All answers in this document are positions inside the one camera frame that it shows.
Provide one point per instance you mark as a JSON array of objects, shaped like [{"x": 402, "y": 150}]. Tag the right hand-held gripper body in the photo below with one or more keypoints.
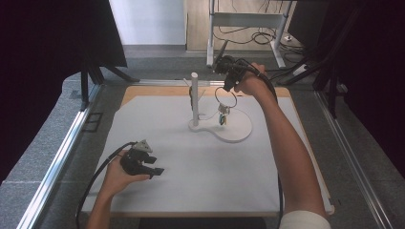
[{"x": 230, "y": 66}]

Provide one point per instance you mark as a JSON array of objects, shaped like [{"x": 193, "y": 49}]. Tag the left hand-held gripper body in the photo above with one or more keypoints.
[{"x": 133, "y": 162}]

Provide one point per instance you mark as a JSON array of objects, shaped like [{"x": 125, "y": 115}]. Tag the white key stand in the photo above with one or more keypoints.
[{"x": 195, "y": 82}]

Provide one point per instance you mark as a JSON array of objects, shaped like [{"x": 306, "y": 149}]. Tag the person's right hand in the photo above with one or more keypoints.
[{"x": 254, "y": 82}]

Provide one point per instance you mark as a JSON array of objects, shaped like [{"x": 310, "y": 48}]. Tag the person's left hand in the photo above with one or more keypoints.
[{"x": 114, "y": 178}]

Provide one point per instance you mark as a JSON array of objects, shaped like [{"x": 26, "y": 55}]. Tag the white table mat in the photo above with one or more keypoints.
[{"x": 191, "y": 178}]

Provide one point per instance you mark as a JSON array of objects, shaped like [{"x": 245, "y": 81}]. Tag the black metal stand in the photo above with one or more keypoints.
[
  {"x": 84, "y": 82},
  {"x": 332, "y": 89}
]

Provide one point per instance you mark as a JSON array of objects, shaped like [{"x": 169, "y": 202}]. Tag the black curtain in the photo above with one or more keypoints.
[
  {"x": 41, "y": 63},
  {"x": 375, "y": 63}
]

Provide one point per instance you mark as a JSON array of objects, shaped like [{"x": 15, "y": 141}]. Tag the white sleeve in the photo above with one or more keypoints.
[{"x": 304, "y": 221}]

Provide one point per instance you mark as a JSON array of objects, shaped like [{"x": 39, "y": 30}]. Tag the white desk frame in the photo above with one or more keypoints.
[{"x": 242, "y": 19}]

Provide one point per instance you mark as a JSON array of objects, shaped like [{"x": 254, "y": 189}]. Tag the aluminium rail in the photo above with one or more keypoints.
[
  {"x": 54, "y": 171},
  {"x": 353, "y": 165},
  {"x": 165, "y": 82}
]

